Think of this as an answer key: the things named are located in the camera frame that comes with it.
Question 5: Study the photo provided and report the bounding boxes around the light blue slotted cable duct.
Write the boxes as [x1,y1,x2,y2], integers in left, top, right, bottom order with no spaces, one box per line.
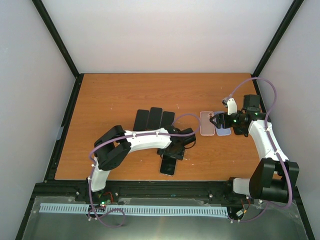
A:
[38,203,228,218]

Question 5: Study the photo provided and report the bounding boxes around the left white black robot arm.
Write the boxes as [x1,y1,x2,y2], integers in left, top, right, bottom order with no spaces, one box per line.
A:
[86,125,196,202]

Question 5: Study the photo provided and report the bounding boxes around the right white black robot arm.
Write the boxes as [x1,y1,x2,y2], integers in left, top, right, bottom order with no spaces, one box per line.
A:
[209,94,300,204]

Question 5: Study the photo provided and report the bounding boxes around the right black frame post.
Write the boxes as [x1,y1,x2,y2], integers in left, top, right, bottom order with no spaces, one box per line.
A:
[251,0,306,80]

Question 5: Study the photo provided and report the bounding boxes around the left black frame post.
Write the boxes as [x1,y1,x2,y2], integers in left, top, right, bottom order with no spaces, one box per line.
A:
[31,0,84,81]

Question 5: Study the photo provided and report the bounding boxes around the pink phone case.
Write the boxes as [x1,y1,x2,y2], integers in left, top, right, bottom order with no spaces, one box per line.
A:
[199,111,215,137]

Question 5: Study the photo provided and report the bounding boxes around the black frame post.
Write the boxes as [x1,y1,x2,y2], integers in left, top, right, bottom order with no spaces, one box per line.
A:
[251,0,306,80]
[31,0,84,81]

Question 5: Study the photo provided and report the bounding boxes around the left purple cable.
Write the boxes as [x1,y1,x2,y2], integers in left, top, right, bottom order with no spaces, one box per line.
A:
[88,113,203,229]

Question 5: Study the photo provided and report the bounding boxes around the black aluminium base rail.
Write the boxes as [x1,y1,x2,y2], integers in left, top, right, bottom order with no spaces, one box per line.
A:
[34,180,300,207]

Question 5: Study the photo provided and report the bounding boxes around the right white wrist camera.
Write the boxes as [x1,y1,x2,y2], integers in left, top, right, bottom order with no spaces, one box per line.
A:
[222,97,238,116]

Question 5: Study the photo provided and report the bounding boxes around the black phone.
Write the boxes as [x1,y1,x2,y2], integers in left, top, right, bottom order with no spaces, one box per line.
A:
[146,107,163,130]
[159,157,177,176]

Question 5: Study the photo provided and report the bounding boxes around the phone with maroon edge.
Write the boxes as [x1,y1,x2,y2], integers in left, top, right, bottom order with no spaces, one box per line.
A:
[133,109,149,132]

